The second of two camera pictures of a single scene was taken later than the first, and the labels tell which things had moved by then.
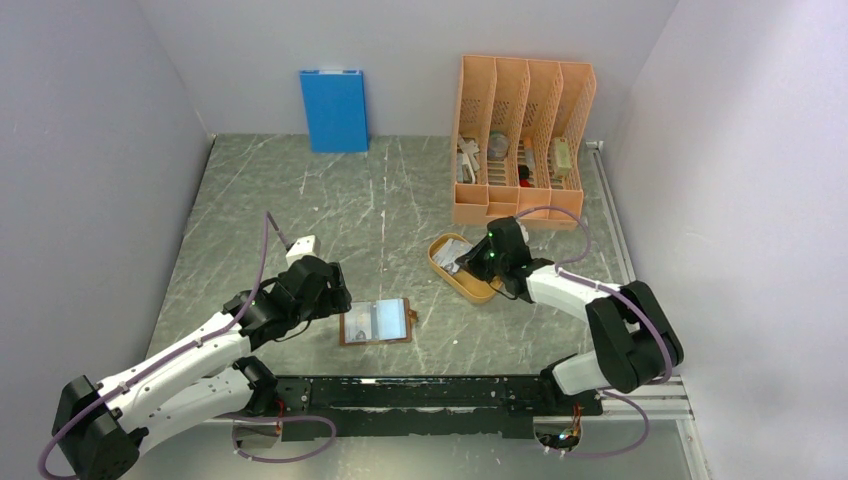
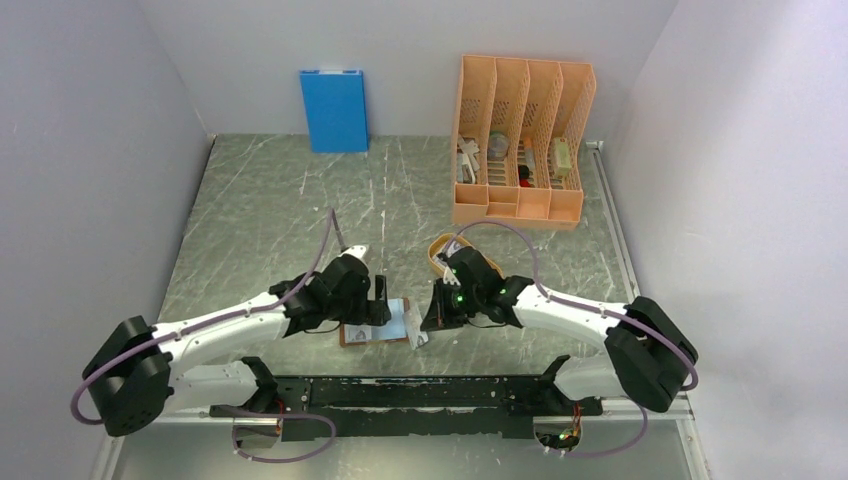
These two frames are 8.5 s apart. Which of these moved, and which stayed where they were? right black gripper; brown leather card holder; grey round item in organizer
Moved: right black gripper
Stayed: brown leather card holder; grey round item in organizer
